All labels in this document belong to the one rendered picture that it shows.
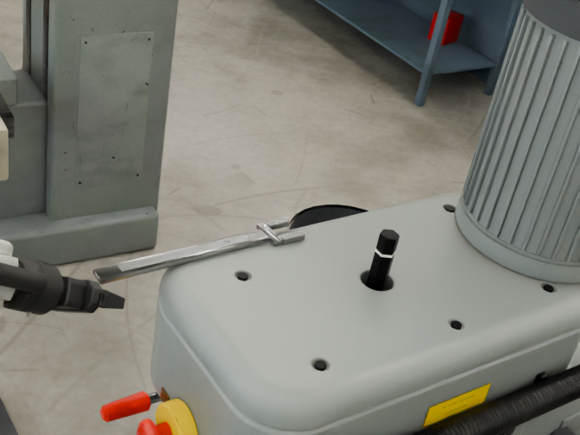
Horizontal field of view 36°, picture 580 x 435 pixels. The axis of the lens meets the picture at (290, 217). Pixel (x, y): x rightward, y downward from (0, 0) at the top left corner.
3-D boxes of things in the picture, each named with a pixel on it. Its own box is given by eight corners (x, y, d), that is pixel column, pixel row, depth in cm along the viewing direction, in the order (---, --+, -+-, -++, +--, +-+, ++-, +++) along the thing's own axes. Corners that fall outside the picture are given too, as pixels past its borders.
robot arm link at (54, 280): (47, 324, 160) (-6, 313, 150) (56, 271, 162) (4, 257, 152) (98, 326, 153) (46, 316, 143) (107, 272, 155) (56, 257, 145)
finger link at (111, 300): (120, 312, 160) (95, 306, 154) (122, 294, 160) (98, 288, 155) (126, 312, 159) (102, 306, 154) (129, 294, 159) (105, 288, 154)
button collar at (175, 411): (178, 473, 91) (184, 431, 87) (152, 431, 95) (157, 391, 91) (195, 466, 92) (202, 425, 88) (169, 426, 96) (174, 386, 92)
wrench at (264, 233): (104, 292, 88) (104, 285, 87) (87, 268, 90) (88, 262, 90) (304, 240, 101) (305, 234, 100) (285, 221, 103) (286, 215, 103)
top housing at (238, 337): (245, 541, 85) (270, 425, 76) (129, 365, 102) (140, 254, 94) (569, 398, 110) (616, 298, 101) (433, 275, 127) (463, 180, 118)
